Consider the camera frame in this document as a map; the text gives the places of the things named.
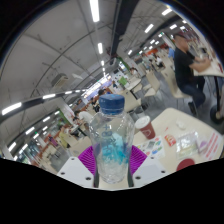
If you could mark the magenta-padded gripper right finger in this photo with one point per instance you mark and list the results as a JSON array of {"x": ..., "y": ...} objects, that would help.
[{"x": 151, "y": 170}]

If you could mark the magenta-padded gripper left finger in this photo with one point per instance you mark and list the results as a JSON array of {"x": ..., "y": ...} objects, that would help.
[{"x": 75, "y": 171}]

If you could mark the clear blue-capped water bottle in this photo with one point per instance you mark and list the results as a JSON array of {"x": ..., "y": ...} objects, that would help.
[{"x": 111, "y": 133}]

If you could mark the printed sticker sheet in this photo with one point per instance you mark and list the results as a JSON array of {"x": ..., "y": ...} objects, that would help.
[{"x": 153, "y": 146}]

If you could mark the flat round red coaster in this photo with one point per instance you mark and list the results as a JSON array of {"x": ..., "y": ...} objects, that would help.
[{"x": 185, "y": 164}]

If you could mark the small red sauce packet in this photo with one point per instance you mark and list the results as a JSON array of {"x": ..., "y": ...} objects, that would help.
[{"x": 170, "y": 140}]

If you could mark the person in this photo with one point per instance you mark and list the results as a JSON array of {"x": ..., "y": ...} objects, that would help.
[
  {"x": 85, "y": 116},
  {"x": 63, "y": 136},
  {"x": 185, "y": 66},
  {"x": 171, "y": 52}
]

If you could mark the red paper cup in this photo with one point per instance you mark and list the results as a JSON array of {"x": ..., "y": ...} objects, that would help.
[{"x": 146, "y": 128}]

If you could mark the clear plastic wrapper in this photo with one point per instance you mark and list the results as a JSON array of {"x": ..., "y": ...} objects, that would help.
[{"x": 186, "y": 142}]

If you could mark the small white plastic packet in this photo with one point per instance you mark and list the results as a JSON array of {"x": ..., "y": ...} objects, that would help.
[{"x": 181, "y": 124}]

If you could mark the white paper with red print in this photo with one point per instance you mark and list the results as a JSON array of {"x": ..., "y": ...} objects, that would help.
[{"x": 213, "y": 145}]

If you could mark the beige chairs group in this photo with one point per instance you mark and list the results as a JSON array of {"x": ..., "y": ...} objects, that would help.
[{"x": 153, "y": 81}]

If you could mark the ceiling air conditioner unit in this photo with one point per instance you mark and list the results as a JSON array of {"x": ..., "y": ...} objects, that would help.
[{"x": 60, "y": 80}]

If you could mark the neighbouring beige table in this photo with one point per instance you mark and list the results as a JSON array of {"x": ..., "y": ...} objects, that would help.
[{"x": 213, "y": 70}]

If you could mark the ceiling lights group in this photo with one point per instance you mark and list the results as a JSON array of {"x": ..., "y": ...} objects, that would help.
[{"x": 95, "y": 10}]

